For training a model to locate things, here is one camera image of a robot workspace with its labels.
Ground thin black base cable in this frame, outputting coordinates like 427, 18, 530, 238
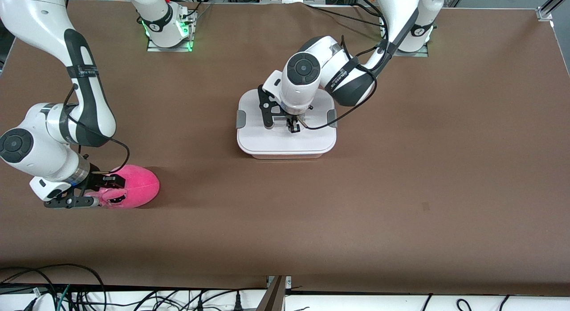
305, 3, 385, 26

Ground pink plush toy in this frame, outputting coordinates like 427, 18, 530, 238
84, 164, 160, 209

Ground pink storage box base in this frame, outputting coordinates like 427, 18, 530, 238
249, 151, 326, 160

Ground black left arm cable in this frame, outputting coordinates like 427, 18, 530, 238
296, 0, 393, 131

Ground aluminium frame post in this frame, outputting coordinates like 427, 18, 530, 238
256, 275, 293, 311

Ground green cable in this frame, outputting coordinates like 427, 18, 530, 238
55, 283, 73, 311

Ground white table frame ledge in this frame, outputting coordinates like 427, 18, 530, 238
0, 288, 570, 311

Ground white box lid grey latches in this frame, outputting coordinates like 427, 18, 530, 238
236, 89, 338, 156

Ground brown table cover sheet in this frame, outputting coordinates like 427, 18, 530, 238
0, 0, 570, 296

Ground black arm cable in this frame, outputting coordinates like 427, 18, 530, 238
62, 82, 131, 174
296, 0, 393, 131

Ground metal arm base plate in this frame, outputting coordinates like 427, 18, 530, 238
380, 15, 429, 58
147, 8, 195, 53

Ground thick black looping cable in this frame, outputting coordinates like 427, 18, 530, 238
0, 263, 108, 311

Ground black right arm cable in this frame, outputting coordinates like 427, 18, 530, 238
62, 82, 131, 174

